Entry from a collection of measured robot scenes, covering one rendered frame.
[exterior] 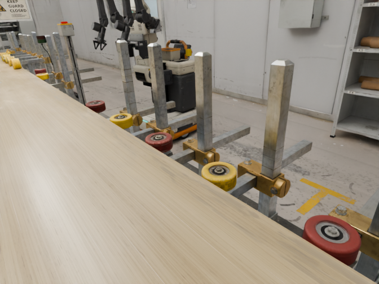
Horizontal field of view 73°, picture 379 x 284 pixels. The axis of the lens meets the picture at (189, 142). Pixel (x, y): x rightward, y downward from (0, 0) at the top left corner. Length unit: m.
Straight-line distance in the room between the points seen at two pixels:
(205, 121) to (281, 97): 0.28
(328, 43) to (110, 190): 3.13
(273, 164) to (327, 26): 2.88
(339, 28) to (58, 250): 3.26
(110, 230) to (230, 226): 0.21
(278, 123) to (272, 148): 0.07
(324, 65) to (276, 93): 2.89
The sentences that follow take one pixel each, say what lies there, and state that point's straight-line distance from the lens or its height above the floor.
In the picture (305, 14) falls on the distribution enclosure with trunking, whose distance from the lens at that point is 3.30.
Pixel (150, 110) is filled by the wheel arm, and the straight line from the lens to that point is 1.32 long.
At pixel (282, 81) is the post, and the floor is 1.09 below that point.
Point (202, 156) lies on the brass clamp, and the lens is 0.84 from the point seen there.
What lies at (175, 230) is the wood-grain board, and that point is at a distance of 0.46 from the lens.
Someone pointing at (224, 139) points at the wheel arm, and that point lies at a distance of 0.95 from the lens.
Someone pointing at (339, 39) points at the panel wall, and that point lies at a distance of 3.40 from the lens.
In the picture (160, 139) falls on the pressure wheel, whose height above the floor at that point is 0.90.
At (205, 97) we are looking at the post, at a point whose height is 1.01.
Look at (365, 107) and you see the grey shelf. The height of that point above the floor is 0.25.
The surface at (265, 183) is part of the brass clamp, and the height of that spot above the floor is 0.83.
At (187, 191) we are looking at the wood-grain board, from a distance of 0.54.
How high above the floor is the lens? 1.22
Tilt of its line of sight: 26 degrees down
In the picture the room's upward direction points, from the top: 3 degrees counter-clockwise
